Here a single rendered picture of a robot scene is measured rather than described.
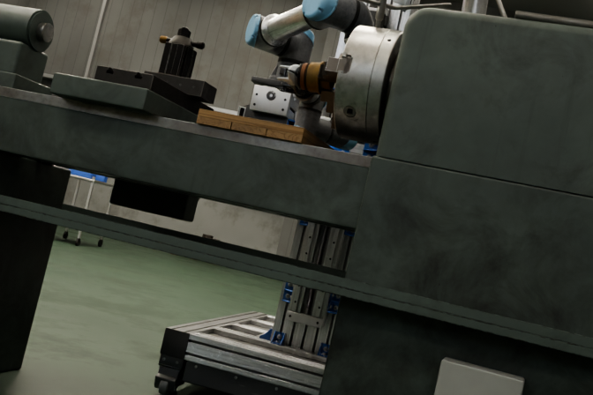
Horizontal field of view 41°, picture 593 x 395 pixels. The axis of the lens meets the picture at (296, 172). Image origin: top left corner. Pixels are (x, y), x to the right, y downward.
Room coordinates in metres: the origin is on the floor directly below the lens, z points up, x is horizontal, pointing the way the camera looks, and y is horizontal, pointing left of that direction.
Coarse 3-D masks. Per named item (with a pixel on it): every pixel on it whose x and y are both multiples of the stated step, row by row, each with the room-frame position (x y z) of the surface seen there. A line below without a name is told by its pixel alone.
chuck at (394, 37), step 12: (396, 36) 2.05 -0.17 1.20; (384, 48) 2.02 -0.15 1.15; (396, 48) 2.06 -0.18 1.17; (384, 60) 2.00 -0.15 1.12; (372, 72) 2.01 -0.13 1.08; (384, 72) 2.00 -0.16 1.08; (372, 84) 2.01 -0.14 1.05; (384, 84) 2.01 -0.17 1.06; (372, 96) 2.01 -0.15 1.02; (384, 96) 2.04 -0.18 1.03; (372, 108) 2.03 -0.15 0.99; (384, 108) 2.07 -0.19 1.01; (372, 120) 2.05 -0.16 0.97; (372, 132) 2.08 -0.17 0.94; (372, 144) 2.17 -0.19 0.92
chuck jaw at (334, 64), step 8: (328, 56) 2.07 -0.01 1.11; (320, 64) 2.15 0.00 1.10; (328, 64) 2.07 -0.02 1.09; (336, 64) 2.06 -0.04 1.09; (344, 64) 2.04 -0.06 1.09; (320, 72) 2.15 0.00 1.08; (328, 72) 2.08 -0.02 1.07; (336, 72) 2.06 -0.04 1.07; (344, 72) 2.03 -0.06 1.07; (320, 80) 2.18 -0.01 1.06; (328, 80) 2.16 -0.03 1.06
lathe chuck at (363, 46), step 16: (352, 32) 2.08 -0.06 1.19; (368, 32) 2.07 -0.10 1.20; (384, 32) 2.07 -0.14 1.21; (352, 48) 2.04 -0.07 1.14; (368, 48) 2.03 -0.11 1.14; (352, 64) 2.02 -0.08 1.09; (368, 64) 2.01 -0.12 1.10; (336, 80) 2.04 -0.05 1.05; (352, 80) 2.02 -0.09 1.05; (368, 80) 2.01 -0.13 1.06; (336, 96) 2.05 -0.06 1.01; (352, 96) 2.03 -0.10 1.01; (336, 112) 2.07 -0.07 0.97; (336, 128) 2.12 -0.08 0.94; (352, 128) 2.10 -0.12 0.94
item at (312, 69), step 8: (304, 64) 2.20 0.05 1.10; (312, 64) 2.19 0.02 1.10; (304, 72) 2.19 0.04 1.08; (312, 72) 2.18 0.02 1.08; (304, 80) 2.19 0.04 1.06; (312, 80) 2.18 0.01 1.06; (304, 88) 2.21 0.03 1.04; (312, 88) 2.20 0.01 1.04; (320, 88) 2.20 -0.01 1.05; (328, 88) 2.20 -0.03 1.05
